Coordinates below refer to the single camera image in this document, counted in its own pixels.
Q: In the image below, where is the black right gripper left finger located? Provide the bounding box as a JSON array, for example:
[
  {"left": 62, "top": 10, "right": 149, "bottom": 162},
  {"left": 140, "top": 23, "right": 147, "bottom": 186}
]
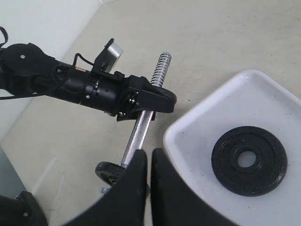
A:
[{"left": 66, "top": 150, "right": 148, "bottom": 226}]

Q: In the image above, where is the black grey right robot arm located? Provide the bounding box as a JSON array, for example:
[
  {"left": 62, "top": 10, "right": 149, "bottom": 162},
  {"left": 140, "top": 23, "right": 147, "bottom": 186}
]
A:
[{"left": 0, "top": 148, "right": 233, "bottom": 226}]

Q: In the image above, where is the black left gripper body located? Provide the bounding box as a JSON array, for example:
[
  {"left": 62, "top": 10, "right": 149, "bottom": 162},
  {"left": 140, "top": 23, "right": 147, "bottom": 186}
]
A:
[{"left": 79, "top": 72, "right": 151, "bottom": 121}]

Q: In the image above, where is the chrome dumbbell bar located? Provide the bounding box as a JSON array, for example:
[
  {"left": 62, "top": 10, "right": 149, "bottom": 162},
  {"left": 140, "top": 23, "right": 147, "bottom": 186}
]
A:
[{"left": 98, "top": 52, "right": 173, "bottom": 196}]

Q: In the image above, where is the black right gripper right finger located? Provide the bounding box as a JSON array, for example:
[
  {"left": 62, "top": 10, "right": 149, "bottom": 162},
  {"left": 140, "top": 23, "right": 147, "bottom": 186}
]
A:
[{"left": 150, "top": 148, "right": 235, "bottom": 226}]

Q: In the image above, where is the black weight plate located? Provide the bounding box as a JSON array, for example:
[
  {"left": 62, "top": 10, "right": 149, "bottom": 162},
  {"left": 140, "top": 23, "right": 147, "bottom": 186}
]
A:
[
  {"left": 211, "top": 126, "right": 288, "bottom": 197},
  {"left": 95, "top": 161, "right": 151, "bottom": 198},
  {"left": 159, "top": 88, "right": 177, "bottom": 113}
]

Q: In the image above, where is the white rectangular plastic tray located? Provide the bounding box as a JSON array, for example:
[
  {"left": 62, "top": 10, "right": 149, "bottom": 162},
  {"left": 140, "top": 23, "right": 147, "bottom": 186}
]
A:
[{"left": 163, "top": 69, "right": 301, "bottom": 226}]

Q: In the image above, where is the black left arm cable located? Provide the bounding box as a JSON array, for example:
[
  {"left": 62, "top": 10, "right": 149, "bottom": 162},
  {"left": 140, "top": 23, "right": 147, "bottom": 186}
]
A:
[{"left": 0, "top": 26, "right": 99, "bottom": 101}]

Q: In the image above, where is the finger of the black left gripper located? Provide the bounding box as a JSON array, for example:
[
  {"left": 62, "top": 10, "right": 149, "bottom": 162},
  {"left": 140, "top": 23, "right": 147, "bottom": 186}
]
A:
[{"left": 137, "top": 86, "right": 164, "bottom": 112}]

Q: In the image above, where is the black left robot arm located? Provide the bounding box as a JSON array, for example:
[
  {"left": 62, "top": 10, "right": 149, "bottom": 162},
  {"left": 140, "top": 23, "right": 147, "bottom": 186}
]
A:
[{"left": 0, "top": 43, "right": 177, "bottom": 121}]

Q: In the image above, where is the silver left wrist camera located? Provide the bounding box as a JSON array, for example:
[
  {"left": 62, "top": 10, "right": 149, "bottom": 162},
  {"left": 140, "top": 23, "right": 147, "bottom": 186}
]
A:
[{"left": 92, "top": 38, "right": 123, "bottom": 73}]

